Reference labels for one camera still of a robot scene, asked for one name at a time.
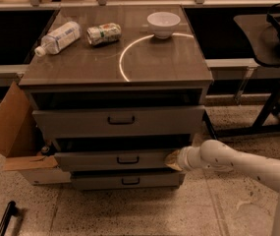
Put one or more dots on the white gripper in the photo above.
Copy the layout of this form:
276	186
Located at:
184	158

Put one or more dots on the grey drawer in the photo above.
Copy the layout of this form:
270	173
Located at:
118	122
112	160
127	180

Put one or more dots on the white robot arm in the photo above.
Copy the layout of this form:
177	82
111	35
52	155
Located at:
215	155

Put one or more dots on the grey top drawer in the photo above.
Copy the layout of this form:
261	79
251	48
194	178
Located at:
118	122

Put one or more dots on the grey drawer cabinet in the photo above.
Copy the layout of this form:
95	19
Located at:
138	70

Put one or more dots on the grey bottom drawer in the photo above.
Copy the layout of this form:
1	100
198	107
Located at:
127	180

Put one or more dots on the white ceramic bowl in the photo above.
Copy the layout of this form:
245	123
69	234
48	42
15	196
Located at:
162	24

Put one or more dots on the crushed green white can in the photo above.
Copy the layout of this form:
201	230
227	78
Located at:
106	33

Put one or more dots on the black side table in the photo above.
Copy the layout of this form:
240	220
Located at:
265	45

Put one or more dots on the brown cardboard box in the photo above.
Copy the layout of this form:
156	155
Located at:
22	144

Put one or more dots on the clear plastic water bottle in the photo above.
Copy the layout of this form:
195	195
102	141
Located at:
58	39

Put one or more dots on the black bar on floor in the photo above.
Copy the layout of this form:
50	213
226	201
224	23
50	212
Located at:
11	210

